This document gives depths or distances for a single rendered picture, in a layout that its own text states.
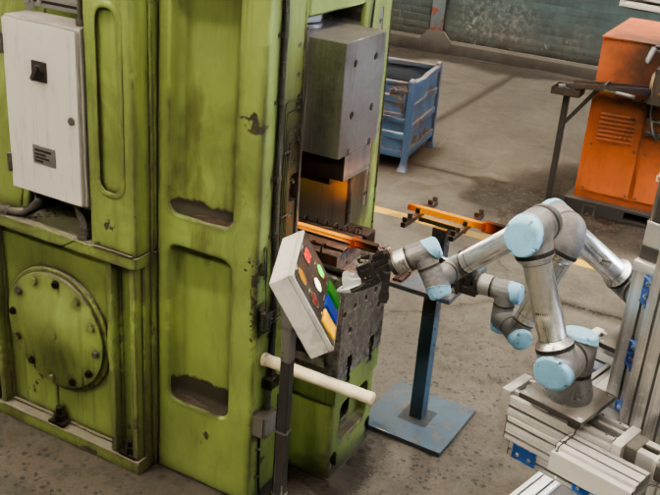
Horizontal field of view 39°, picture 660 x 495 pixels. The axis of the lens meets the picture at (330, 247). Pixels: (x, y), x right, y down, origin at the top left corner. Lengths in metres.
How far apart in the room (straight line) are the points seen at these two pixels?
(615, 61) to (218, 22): 4.00
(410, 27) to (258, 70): 8.61
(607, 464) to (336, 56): 1.53
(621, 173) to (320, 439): 3.70
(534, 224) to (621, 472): 0.79
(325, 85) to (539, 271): 0.97
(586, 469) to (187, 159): 1.66
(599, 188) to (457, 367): 2.55
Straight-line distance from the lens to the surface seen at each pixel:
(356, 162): 3.31
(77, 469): 3.93
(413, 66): 7.77
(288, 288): 2.74
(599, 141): 6.75
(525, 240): 2.69
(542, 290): 2.75
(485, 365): 4.74
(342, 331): 3.45
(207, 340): 3.51
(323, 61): 3.13
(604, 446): 3.00
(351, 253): 3.47
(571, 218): 3.12
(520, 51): 11.07
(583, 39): 10.86
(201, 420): 3.64
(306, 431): 3.76
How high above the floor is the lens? 2.41
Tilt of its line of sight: 24 degrees down
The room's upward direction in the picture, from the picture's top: 4 degrees clockwise
